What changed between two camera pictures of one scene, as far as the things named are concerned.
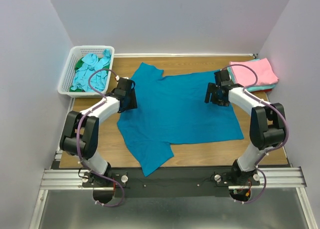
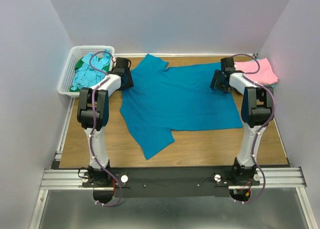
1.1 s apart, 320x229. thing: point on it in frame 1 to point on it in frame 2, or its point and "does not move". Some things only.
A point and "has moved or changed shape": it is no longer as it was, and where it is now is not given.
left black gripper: [133, 104] to [129, 83]
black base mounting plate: [172, 182] does not move
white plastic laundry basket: [76, 52] does not move
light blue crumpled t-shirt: [98, 80] does not move
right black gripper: [211, 88] to [217, 74]
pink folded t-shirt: [244, 76] does not move
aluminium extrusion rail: [72, 179] does not move
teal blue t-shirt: [171, 110] has moved or changed shape
